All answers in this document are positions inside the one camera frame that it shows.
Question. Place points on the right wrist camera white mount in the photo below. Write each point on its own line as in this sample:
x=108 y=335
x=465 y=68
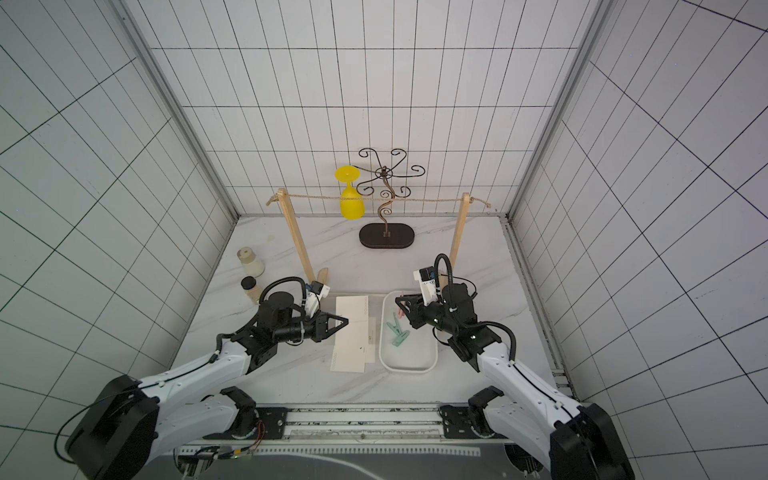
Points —
x=426 y=278

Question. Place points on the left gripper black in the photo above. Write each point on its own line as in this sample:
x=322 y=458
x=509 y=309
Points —
x=321 y=324

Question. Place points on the small bottle black cap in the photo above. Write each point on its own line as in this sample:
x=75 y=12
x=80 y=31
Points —
x=251 y=288

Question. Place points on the black wire scroll stand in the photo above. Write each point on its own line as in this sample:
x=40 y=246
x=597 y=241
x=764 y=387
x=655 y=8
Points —
x=386 y=235

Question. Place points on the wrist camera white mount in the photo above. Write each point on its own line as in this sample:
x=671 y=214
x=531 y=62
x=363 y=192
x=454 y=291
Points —
x=316 y=292
x=426 y=278

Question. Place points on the aluminium mounting rail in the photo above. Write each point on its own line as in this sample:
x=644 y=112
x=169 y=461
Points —
x=377 y=424

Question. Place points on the teal clothespin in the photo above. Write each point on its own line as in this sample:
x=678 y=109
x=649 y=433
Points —
x=395 y=328
x=400 y=338

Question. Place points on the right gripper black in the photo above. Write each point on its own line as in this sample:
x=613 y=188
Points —
x=417 y=309

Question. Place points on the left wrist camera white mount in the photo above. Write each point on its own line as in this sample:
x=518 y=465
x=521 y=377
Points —
x=316 y=292

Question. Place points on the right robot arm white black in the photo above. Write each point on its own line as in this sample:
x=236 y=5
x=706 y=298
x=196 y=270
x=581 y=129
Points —
x=570 y=439

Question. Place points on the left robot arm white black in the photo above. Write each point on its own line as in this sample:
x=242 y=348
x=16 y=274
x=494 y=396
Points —
x=134 y=420

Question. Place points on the wooden string rack frame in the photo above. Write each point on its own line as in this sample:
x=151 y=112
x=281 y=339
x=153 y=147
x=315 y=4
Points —
x=284 y=199

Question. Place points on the white plastic tray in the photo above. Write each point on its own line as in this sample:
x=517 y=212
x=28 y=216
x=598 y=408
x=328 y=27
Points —
x=418 y=354

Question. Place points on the small beige jar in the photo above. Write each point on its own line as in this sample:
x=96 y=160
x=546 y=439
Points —
x=251 y=264

